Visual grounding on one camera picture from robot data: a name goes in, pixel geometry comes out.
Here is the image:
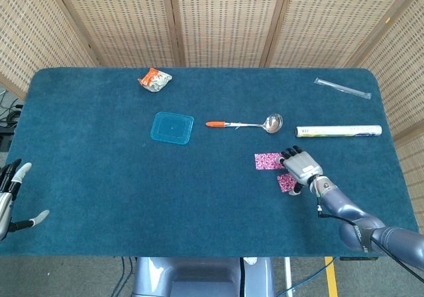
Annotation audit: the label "woven rattan screen panel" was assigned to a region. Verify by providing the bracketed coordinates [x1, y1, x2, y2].
[350, 0, 424, 238]
[49, 0, 182, 68]
[0, 0, 100, 101]
[263, 0, 421, 68]
[168, 0, 292, 68]

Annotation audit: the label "blue floor cable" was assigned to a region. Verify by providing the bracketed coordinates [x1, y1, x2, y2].
[276, 259, 335, 296]

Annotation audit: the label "pink patterned cloth square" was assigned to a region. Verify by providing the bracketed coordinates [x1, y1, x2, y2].
[276, 172, 298, 194]

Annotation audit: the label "blue plastic container lid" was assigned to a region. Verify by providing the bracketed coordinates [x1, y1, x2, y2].
[150, 111, 195, 146]

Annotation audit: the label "grey blue robot torso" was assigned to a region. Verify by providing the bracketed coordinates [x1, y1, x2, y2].
[132, 257, 276, 297]

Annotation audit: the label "pink patterned cloth strip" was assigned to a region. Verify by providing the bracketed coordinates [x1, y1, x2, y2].
[254, 152, 286, 171]

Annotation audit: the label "black cables under table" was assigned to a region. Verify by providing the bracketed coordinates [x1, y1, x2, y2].
[112, 257, 137, 297]

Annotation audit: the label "crumpled orange silver snack wrapper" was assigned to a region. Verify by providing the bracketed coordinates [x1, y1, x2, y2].
[137, 68, 174, 93]

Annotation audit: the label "steel ladle with orange handle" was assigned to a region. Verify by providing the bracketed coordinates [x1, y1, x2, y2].
[205, 113, 284, 135]

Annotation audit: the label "blue carpet table cover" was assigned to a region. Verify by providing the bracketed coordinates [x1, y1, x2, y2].
[0, 67, 421, 258]

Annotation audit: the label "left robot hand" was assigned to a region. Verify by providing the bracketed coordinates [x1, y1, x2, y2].
[0, 158, 50, 241]

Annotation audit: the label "black power strip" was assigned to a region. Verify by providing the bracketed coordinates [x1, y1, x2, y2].
[0, 126, 17, 152]

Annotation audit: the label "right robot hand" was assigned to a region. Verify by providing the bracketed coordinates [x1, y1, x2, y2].
[277, 145, 324, 197]

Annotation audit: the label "clear plastic wrapped stick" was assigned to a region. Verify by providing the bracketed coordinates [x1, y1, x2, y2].
[313, 77, 372, 100]

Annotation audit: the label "black floor cables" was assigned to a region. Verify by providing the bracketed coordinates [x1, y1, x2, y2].
[0, 91, 25, 125]

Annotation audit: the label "yellow floor tape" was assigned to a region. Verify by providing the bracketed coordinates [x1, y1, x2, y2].
[324, 257, 339, 297]

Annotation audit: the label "white green cling film roll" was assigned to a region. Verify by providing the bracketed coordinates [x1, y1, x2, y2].
[294, 125, 383, 139]

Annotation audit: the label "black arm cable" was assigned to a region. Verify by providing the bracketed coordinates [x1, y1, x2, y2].
[316, 194, 424, 286]

